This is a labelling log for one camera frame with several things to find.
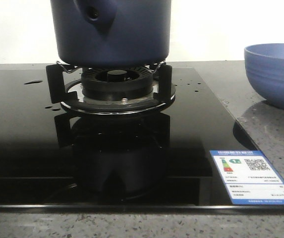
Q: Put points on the dark blue cooking pot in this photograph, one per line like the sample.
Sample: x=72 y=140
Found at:
x=112 y=33

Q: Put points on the black gas burner head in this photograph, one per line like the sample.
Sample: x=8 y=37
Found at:
x=115 y=84

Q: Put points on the light blue bowl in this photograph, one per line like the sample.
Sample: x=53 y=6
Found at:
x=264 y=67

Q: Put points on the black glass gas hob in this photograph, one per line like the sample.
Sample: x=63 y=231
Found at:
x=51 y=160

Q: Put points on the black pot support grate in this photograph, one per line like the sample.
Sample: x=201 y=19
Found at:
x=71 y=97

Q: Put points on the blue energy rating label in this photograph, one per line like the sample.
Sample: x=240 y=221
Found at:
x=249 y=178

